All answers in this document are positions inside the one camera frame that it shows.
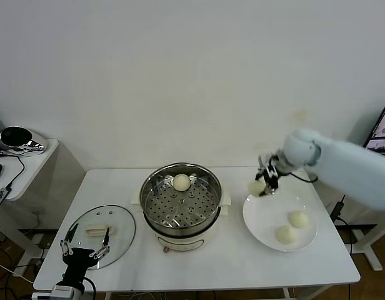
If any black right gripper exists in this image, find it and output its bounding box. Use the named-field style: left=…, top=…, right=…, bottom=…
left=256, top=154, right=280, bottom=197

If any white steamed baozi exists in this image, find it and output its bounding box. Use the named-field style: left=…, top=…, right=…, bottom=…
left=247, top=181, right=267, bottom=198
left=172, top=174, right=191, bottom=192
left=287, top=210, right=311, bottom=229
left=275, top=225, right=299, bottom=245

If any white side table with laptop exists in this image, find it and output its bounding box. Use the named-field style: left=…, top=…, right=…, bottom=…
left=348, top=212, right=385, bottom=272

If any perforated steel steamer basket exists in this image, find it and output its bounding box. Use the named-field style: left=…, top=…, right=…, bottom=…
left=140, top=162, right=223, bottom=236

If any dark grey open laptop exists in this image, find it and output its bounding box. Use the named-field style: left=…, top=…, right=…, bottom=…
left=362, top=106, right=385, bottom=154

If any white floor cable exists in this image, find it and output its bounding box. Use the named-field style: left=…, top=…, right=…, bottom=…
left=0, top=261, right=36, bottom=284

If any black floor cable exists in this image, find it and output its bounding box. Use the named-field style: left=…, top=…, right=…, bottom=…
left=0, top=243, right=13, bottom=282

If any white round plate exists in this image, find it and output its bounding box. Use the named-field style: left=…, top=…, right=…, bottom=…
left=242, top=187, right=318, bottom=253

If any chrome rounded headset device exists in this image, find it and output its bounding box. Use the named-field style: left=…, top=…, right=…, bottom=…
left=0, top=126, right=50, bottom=156

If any glass lid with cream handle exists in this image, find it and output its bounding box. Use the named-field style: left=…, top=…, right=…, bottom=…
left=63, top=204, right=137, bottom=270

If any white side table with headset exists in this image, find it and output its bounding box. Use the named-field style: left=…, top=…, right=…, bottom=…
left=0, top=138, right=61, bottom=260

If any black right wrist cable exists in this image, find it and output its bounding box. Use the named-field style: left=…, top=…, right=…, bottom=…
left=287, top=173, right=319, bottom=184

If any cream electric cooking pot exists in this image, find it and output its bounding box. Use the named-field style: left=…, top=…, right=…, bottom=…
left=131, top=186, right=233, bottom=253

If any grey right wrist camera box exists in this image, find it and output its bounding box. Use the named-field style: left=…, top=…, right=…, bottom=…
left=262, top=152, right=287, bottom=172

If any black cable with usb adapter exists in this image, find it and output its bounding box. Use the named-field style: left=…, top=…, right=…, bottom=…
left=0, top=149, right=27, bottom=190

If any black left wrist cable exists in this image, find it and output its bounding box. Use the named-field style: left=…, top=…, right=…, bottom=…
left=82, top=277, right=97, bottom=300

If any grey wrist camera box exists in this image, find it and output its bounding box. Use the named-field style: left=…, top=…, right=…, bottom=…
left=51, top=284, right=78, bottom=300
left=262, top=152, right=287, bottom=172

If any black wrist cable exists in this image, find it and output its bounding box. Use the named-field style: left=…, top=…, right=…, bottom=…
left=287, top=173, right=319, bottom=184
left=82, top=277, right=97, bottom=300

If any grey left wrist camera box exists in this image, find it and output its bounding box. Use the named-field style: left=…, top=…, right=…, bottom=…
left=51, top=284, right=78, bottom=300

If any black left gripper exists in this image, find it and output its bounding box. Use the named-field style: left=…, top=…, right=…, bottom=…
left=59, top=223, right=111, bottom=287

